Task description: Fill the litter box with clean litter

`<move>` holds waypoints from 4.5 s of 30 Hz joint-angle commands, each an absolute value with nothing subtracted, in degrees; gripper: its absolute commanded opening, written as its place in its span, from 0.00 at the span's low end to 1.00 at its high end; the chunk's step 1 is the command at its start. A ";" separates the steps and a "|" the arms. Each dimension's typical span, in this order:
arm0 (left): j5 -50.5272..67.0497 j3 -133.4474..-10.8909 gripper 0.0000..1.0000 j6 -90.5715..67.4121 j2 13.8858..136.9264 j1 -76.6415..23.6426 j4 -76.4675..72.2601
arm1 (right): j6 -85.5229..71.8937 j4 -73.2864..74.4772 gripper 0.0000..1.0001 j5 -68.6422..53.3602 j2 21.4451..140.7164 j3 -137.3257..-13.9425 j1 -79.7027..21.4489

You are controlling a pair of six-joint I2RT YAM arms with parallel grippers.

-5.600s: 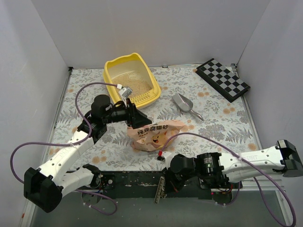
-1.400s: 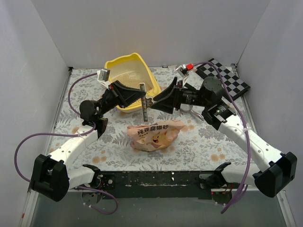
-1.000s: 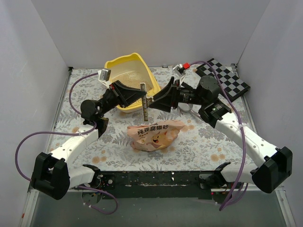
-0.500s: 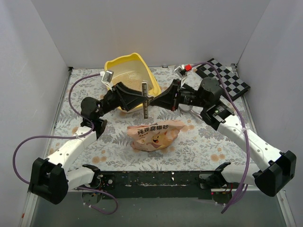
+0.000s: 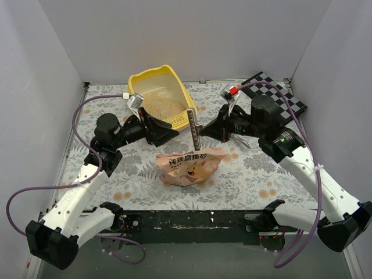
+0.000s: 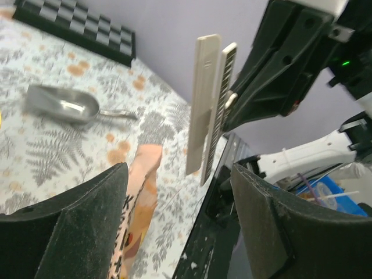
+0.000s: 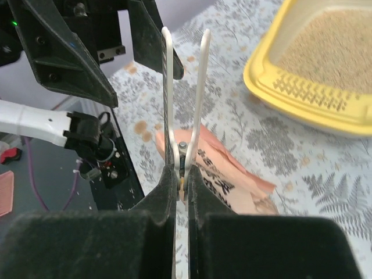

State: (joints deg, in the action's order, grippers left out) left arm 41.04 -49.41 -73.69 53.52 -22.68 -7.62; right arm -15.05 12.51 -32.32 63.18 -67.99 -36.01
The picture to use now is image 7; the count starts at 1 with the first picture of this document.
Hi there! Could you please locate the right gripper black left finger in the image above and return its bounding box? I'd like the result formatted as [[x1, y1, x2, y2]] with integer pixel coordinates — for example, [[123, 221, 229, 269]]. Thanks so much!
[[1, 165, 177, 278]]

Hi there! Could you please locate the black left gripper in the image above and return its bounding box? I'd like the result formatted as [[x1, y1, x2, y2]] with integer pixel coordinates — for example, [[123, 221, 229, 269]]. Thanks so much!
[[7, 0, 185, 109]]

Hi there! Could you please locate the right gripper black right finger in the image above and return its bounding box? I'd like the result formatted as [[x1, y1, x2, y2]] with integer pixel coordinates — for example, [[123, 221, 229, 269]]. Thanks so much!
[[188, 167, 361, 278]]

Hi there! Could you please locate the pink cat litter bag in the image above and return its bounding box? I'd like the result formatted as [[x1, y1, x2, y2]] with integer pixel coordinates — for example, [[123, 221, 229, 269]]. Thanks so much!
[[155, 123, 280, 216]]

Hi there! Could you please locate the white bag sealing clip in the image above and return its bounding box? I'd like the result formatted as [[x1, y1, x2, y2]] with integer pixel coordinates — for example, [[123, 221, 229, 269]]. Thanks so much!
[[161, 27, 211, 204]]

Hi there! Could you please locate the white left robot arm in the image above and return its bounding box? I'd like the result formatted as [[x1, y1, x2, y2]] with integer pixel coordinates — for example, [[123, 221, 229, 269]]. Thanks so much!
[[1, 1, 166, 188]]

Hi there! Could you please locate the yellow cat litter box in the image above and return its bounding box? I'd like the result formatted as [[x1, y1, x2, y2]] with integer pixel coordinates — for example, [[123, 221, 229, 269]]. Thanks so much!
[[243, 0, 371, 138]]

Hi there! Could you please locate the beige litter in box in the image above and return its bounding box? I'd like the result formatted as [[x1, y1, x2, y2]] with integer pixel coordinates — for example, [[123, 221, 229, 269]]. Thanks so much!
[[277, 10, 371, 94]]

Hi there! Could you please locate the floral tablecloth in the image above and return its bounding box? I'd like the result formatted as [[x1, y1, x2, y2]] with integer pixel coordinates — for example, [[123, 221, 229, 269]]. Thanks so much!
[[110, 1, 371, 278]]

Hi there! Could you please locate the red object on floor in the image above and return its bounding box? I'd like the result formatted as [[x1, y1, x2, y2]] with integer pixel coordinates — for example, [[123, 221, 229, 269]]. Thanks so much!
[[1, 148, 22, 164]]

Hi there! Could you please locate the pink ribbed card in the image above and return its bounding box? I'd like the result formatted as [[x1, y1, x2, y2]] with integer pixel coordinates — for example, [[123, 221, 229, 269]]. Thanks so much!
[[0, 171, 14, 217]]

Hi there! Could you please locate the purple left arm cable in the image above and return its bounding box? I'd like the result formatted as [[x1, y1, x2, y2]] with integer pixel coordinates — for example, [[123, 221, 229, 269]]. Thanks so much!
[[23, 136, 81, 212]]

